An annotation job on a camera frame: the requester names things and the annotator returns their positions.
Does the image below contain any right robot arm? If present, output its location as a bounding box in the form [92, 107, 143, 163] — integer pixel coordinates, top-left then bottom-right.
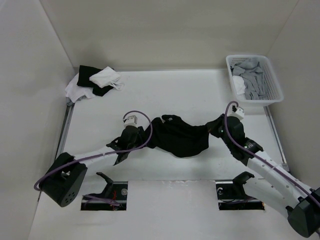
[206, 114, 320, 238]

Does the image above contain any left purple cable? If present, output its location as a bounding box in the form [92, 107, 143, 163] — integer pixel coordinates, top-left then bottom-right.
[34, 109, 154, 207]

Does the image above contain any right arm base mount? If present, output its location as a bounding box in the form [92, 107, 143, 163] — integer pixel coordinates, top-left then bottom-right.
[215, 171, 265, 211]

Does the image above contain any white tank top in basket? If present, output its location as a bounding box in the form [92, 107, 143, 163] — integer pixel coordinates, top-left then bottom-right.
[232, 75, 246, 95]

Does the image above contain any folded black tank top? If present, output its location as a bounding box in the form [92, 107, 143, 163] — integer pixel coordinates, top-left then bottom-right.
[77, 65, 114, 97]

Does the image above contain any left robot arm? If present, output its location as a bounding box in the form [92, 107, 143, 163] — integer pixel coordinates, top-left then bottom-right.
[34, 125, 154, 208]

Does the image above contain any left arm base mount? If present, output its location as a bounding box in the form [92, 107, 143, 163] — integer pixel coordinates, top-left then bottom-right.
[80, 172, 129, 212]

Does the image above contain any black tank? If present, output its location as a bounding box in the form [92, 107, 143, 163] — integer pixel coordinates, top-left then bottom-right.
[144, 114, 212, 158]
[77, 65, 114, 97]

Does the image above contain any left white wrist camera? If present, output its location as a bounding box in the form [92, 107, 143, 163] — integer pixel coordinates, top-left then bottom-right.
[123, 115, 138, 128]

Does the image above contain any folded white tank top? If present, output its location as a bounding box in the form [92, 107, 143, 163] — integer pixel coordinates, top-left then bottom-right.
[89, 67, 125, 91]

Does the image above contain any white tank top underneath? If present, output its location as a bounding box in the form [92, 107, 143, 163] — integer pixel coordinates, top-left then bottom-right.
[65, 73, 95, 104]

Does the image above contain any grey tank top in basket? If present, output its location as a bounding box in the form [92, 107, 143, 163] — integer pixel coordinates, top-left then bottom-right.
[230, 58, 267, 100]

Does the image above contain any white plastic laundry basket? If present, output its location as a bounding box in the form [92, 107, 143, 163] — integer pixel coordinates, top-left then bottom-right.
[225, 54, 284, 107]

